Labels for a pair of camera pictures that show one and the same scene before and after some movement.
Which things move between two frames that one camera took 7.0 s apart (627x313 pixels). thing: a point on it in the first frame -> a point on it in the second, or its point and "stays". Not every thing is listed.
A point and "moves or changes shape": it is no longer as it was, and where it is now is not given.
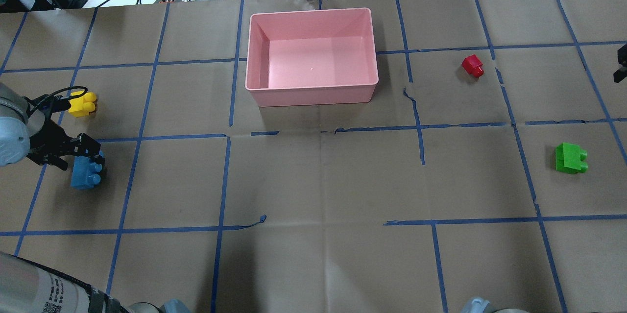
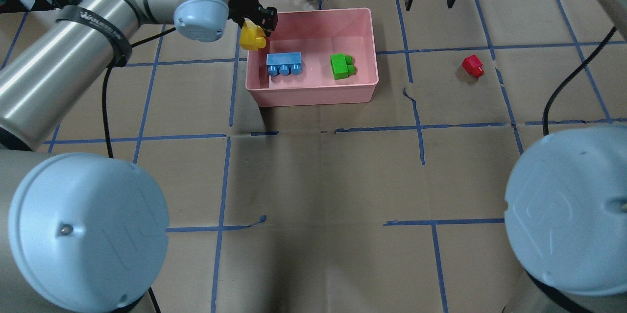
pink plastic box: x=311 y=57 stays
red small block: x=473 y=65 stays
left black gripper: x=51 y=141 -> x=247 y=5
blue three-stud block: x=84 y=173 moves or changes shape
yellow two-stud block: x=82 y=106 -> x=252 y=37
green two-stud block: x=568 y=158 moves or changes shape
